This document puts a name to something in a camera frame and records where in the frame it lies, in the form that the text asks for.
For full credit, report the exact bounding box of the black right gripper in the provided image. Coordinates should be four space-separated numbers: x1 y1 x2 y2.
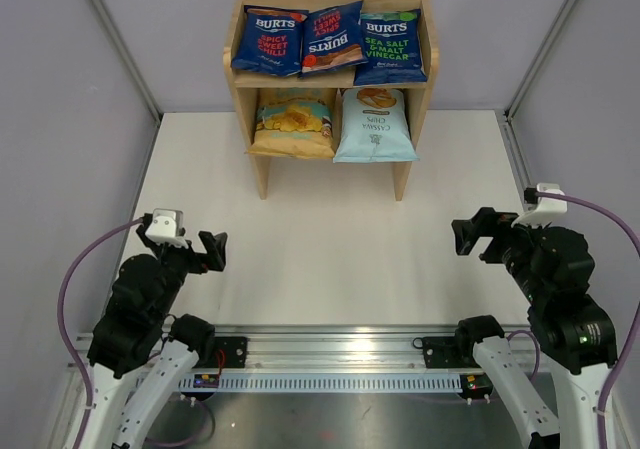
452 205 552 303

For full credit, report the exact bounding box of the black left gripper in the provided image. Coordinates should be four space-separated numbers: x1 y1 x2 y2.
138 227 226 320

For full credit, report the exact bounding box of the light blue cassava chips bag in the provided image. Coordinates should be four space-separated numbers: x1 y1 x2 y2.
333 87 418 163

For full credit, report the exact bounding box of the tan kettle cooked chips bag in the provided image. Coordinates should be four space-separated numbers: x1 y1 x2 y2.
248 88 336 159

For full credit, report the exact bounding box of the blue Burts sea salt bag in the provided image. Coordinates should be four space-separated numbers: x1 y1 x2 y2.
353 9 427 86

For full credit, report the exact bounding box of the blue Burts chilli bag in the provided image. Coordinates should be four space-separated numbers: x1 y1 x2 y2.
301 0 368 77
231 5 309 77

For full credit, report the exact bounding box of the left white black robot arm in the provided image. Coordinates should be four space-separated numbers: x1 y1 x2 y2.
65 227 228 448

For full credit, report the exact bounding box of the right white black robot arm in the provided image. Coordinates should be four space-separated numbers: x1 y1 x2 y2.
451 207 617 448

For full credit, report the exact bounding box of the wooden two-tier shelf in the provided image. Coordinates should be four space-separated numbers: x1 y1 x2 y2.
221 0 441 203

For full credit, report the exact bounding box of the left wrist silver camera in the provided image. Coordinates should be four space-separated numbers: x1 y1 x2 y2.
143 208 189 249

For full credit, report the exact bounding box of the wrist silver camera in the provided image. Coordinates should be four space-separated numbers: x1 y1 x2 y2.
143 208 189 249
511 183 568 228

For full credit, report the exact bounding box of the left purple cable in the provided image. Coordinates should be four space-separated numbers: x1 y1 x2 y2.
56 218 151 420

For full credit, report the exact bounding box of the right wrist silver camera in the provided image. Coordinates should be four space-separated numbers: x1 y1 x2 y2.
511 183 568 228

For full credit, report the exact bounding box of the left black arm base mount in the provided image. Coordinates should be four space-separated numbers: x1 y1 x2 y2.
196 336 249 369

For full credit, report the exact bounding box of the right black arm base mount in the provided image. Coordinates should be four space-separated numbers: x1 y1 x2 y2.
420 336 479 369

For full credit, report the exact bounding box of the white slotted cable duct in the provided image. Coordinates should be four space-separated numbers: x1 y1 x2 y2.
177 373 462 394

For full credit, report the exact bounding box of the aluminium rail frame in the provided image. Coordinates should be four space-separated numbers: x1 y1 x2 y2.
64 323 611 370

